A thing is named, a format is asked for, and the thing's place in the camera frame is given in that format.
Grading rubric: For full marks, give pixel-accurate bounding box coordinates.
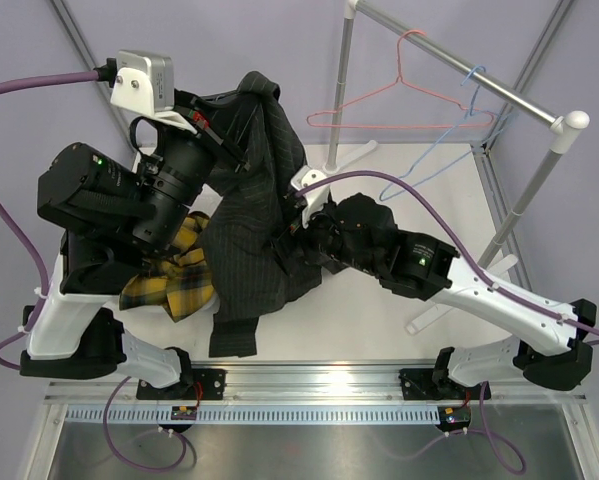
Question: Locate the yellow plaid shirt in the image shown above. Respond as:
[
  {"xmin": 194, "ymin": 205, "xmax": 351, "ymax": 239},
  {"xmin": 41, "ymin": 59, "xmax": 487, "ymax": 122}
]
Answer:
[{"xmin": 118, "ymin": 211, "xmax": 215, "ymax": 322}]

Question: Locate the white slotted cable duct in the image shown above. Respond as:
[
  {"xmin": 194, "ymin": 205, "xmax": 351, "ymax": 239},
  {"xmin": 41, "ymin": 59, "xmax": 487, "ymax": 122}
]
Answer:
[{"xmin": 65, "ymin": 404, "xmax": 440, "ymax": 425}]

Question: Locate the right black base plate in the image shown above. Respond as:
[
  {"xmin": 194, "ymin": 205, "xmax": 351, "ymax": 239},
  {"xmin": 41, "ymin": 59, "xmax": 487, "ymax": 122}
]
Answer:
[{"xmin": 398, "ymin": 367, "xmax": 481, "ymax": 401}]

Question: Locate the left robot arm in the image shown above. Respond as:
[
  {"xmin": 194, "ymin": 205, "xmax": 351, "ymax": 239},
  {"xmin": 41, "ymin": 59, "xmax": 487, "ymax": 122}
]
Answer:
[{"xmin": 20, "ymin": 91, "xmax": 256, "ymax": 399}]

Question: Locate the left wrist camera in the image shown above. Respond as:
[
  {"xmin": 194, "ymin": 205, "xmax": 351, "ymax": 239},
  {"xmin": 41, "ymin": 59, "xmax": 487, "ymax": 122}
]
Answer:
[{"xmin": 95, "ymin": 50, "xmax": 198, "ymax": 135}]

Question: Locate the metal clothes rack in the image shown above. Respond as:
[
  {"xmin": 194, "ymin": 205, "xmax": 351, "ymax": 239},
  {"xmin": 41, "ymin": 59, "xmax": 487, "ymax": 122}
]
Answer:
[{"xmin": 321, "ymin": 0, "xmax": 591, "ymax": 335}]

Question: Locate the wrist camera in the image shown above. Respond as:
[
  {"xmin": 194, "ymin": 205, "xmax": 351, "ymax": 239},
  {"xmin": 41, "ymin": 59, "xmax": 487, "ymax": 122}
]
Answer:
[
  {"xmin": 290, "ymin": 165, "xmax": 330, "ymax": 229},
  {"xmin": 95, "ymin": 50, "xmax": 198, "ymax": 135}
]

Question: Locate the pink wire hanger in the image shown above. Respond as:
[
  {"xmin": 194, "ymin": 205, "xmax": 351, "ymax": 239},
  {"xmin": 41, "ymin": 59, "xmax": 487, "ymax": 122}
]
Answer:
[{"xmin": 306, "ymin": 28, "xmax": 496, "ymax": 131}]

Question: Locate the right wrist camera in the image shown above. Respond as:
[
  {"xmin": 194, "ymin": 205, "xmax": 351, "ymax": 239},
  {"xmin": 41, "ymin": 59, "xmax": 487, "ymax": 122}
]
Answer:
[{"xmin": 290, "ymin": 165, "xmax": 330, "ymax": 229}]

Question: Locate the dark pinstripe shirt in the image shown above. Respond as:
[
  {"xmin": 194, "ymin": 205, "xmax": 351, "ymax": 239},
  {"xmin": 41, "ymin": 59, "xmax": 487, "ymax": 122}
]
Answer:
[{"xmin": 200, "ymin": 71, "xmax": 322, "ymax": 358}]

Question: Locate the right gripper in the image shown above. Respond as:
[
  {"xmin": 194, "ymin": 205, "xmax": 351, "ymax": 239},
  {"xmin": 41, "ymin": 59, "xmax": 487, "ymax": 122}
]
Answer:
[{"xmin": 263, "ymin": 195, "xmax": 380, "ymax": 277}]

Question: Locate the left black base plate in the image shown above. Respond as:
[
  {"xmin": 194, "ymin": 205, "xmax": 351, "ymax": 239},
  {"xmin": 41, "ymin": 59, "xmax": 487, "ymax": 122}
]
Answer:
[{"xmin": 136, "ymin": 368, "xmax": 226, "ymax": 401}]

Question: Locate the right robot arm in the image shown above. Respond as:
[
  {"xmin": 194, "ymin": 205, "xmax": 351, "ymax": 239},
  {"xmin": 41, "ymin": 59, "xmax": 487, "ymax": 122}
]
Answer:
[{"xmin": 274, "ymin": 193, "xmax": 596, "ymax": 400}]

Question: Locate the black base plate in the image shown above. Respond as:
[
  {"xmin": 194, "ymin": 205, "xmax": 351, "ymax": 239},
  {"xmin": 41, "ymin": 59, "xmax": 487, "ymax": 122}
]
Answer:
[
  {"xmin": 136, "ymin": 368, "xmax": 226, "ymax": 401},
  {"xmin": 398, "ymin": 367, "xmax": 481, "ymax": 401}
]

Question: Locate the aluminium mounting rail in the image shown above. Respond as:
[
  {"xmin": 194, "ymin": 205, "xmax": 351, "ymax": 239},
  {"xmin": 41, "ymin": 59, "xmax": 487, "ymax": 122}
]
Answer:
[{"xmin": 43, "ymin": 362, "xmax": 586, "ymax": 406}]

